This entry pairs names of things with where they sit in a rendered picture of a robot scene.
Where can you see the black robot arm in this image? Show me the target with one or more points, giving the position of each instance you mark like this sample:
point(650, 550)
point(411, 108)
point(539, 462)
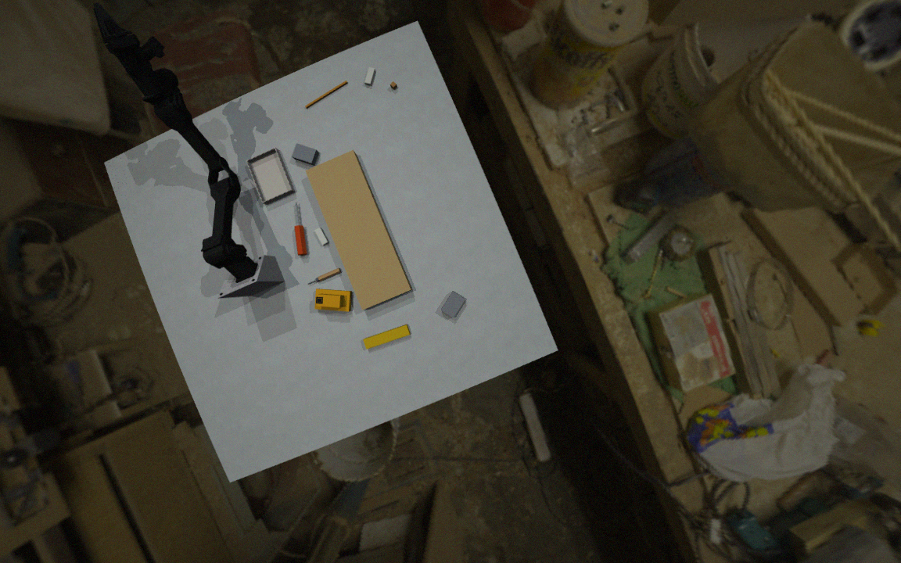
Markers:
point(160, 89)

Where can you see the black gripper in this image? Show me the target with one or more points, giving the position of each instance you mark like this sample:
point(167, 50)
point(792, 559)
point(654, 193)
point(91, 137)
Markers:
point(120, 44)

